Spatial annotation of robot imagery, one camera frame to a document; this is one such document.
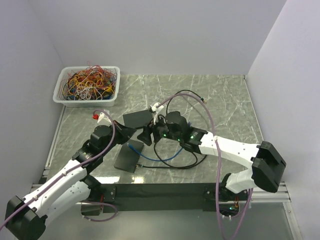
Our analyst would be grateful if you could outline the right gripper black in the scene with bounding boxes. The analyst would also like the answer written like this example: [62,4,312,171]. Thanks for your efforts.
[137,112,182,147]

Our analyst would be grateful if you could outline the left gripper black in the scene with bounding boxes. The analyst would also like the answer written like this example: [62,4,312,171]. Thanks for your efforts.
[101,119,137,156]

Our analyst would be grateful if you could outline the black network switch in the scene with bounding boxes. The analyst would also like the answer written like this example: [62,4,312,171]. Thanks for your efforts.
[122,110,153,129]
[113,140,144,174]

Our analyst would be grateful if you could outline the blue ethernet cable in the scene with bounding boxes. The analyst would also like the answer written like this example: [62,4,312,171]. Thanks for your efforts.
[126,143,185,162]

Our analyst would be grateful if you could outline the black ethernet cable long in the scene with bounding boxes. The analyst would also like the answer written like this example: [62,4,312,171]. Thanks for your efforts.
[136,89,209,170]

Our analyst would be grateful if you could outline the black ethernet cable short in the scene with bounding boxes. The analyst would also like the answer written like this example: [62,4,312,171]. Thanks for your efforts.
[154,141,207,167]

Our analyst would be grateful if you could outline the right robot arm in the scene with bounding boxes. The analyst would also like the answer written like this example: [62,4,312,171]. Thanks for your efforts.
[137,111,287,201]

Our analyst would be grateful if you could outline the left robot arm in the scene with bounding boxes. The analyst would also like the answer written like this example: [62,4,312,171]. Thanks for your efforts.
[1,120,136,240]

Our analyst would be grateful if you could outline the white plastic basket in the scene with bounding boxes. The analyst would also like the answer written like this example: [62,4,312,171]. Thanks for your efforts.
[52,65,121,108]

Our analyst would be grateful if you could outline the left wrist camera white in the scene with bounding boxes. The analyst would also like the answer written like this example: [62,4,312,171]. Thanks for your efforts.
[92,109,112,126]

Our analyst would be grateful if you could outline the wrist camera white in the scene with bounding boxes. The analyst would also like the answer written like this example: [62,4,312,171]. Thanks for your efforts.
[148,102,164,125]
[92,109,112,126]

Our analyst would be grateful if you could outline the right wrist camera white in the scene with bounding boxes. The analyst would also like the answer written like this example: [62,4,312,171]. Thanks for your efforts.
[148,102,164,125]

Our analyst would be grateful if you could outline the tangled colourful wires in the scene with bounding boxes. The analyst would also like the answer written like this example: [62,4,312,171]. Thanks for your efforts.
[62,60,118,101]

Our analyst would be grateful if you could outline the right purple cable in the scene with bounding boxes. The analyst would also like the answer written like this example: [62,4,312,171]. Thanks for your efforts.
[159,92,253,240]

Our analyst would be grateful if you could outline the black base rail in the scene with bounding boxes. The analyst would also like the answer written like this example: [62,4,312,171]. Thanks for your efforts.
[100,183,217,212]

